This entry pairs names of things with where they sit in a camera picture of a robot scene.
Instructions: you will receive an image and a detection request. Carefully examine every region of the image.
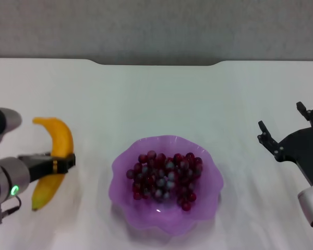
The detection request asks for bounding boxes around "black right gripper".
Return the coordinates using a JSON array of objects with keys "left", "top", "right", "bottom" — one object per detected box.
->
[{"left": 257, "top": 101, "right": 313, "bottom": 186}]

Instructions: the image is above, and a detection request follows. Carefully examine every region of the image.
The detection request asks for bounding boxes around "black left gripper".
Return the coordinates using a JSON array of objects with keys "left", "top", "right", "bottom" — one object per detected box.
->
[{"left": 18, "top": 153, "right": 77, "bottom": 182}]

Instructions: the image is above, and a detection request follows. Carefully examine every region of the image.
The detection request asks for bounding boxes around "yellow banana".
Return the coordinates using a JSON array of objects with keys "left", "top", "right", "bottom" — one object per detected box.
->
[{"left": 31, "top": 117, "right": 75, "bottom": 212}]

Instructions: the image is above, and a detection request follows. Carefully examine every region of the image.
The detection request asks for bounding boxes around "dark red grape bunch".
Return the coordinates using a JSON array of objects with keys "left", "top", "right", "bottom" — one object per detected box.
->
[{"left": 126, "top": 150, "right": 203, "bottom": 212}]

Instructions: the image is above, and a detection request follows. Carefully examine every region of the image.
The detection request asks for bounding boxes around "purple wavy plastic bowl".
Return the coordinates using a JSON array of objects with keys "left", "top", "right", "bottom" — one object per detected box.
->
[{"left": 108, "top": 134, "right": 224, "bottom": 238}]

